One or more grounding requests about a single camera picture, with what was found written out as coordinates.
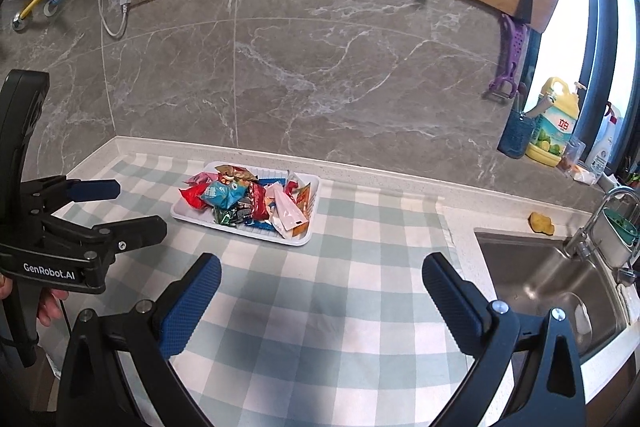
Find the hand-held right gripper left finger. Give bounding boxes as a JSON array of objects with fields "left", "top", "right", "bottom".
[{"left": 57, "top": 252, "right": 223, "bottom": 427}]

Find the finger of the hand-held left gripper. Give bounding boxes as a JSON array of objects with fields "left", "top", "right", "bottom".
[
  {"left": 20, "top": 174, "right": 121, "bottom": 220},
  {"left": 47, "top": 215, "right": 168, "bottom": 258}
]

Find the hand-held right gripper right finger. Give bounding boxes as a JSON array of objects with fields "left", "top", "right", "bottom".
[{"left": 422, "top": 252, "right": 586, "bottom": 427}]

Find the white plastic tray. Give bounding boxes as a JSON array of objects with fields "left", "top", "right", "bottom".
[{"left": 171, "top": 161, "right": 321, "bottom": 248}]

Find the light blue cartoon snack packet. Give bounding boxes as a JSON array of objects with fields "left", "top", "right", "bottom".
[{"left": 207, "top": 179, "right": 248, "bottom": 210}]

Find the black snack packet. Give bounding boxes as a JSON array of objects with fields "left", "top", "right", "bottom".
[{"left": 214, "top": 203, "right": 257, "bottom": 226}]

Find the shiny red foil packet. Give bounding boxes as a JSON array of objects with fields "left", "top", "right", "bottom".
[{"left": 248, "top": 182, "right": 268, "bottom": 220}]

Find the pink snack packet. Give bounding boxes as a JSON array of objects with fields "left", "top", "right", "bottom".
[{"left": 265, "top": 184, "right": 309, "bottom": 239}]

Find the long orange snack packet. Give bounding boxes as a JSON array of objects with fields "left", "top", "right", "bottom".
[{"left": 287, "top": 179, "right": 313, "bottom": 238}]

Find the person's left hand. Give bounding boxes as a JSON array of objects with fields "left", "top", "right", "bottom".
[{"left": 0, "top": 279, "right": 63, "bottom": 328}]

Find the steel sink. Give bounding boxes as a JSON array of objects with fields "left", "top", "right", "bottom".
[{"left": 474, "top": 229, "right": 631, "bottom": 360}]

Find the yellow sponge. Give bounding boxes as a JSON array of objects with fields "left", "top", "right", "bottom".
[{"left": 529, "top": 212, "right": 555, "bottom": 235}]

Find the green white checked tablecloth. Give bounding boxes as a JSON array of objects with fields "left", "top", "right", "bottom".
[{"left": 22, "top": 152, "right": 471, "bottom": 427}]

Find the clear bowl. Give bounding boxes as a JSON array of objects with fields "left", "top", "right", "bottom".
[{"left": 550, "top": 292, "right": 593, "bottom": 343}]

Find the steel faucet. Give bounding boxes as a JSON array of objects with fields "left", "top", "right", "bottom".
[{"left": 564, "top": 187, "right": 640, "bottom": 260}]

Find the blue utensil holder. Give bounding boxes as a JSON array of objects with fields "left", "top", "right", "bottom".
[{"left": 496, "top": 109, "right": 535, "bottom": 158}]

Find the grey green sink caddy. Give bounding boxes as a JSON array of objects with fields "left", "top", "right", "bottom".
[{"left": 600, "top": 207, "right": 640, "bottom": 268}]

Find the clear plastic bag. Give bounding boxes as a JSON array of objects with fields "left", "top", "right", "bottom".
[{"left": 561, "top": 138, "right": 587, "bottom": 172}]

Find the yellow dish soap bottle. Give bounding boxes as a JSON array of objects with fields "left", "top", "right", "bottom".
[{"left": 525, "top": 77, "right": 583, "bottom": 168}]

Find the white spray bottle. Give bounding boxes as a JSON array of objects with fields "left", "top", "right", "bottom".
[{"left": 585, "top": 102, "right": 623, "bottom": 175}]

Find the purple peeler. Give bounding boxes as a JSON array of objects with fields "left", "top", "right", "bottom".
[{"left": 482, "top": 12, "right": 531, "bottom": 100}]

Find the black window frame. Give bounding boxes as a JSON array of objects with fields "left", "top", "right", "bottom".
[{"left": 530, "top": 0, "right": 640, "bottom": 188}]

